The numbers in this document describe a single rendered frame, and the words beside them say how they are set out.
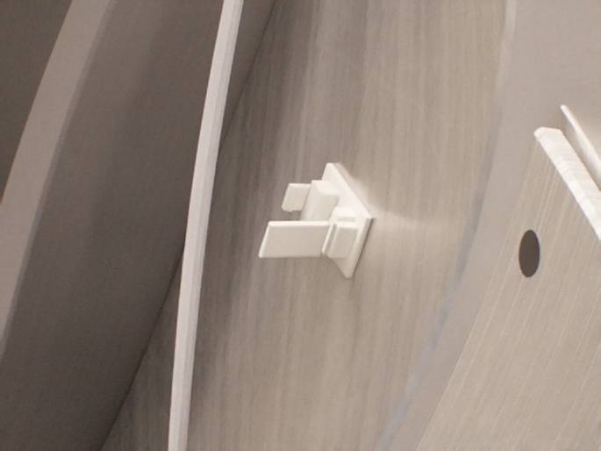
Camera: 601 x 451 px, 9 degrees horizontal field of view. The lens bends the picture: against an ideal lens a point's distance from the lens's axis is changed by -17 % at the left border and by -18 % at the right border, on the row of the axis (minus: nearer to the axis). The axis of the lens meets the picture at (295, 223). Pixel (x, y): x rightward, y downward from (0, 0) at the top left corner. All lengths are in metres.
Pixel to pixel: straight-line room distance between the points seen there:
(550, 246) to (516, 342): 0.03
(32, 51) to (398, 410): 0.96
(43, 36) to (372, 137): 0.94
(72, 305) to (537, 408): 0.21
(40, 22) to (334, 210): 0.94
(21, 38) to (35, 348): 0.85
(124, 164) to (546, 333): 0.18
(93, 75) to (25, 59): 0.89
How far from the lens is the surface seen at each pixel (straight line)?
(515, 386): 0.86
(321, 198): 0.95
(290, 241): 0.94
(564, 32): 0.86
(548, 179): 0.85
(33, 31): 1.88
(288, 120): 0.98
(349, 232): 0.94
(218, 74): 0.94
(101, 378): 1.05
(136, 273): 1.02
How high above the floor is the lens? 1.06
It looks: 6 degrees down
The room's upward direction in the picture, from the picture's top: 5 degrees clockwise
